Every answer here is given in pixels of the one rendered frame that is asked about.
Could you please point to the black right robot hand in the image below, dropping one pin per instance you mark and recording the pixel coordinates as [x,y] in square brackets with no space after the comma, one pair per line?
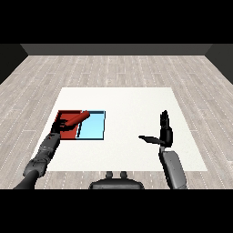
[165,133]

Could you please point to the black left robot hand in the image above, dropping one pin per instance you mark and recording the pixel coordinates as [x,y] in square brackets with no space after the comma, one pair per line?
[61,126]

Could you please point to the red can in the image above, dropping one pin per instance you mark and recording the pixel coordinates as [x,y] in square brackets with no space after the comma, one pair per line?
[77,119]

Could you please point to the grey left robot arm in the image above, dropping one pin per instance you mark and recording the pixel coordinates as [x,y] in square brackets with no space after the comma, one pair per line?
[42,156]

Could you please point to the red shallow open box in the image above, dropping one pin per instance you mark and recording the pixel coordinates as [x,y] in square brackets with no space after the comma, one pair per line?
[69,121]

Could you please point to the light blue shallow open box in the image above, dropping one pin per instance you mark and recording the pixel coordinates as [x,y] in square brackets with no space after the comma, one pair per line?
[92,125]

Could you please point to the dark grey robot body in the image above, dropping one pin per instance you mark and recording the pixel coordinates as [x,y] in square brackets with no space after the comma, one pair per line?
[116,183]

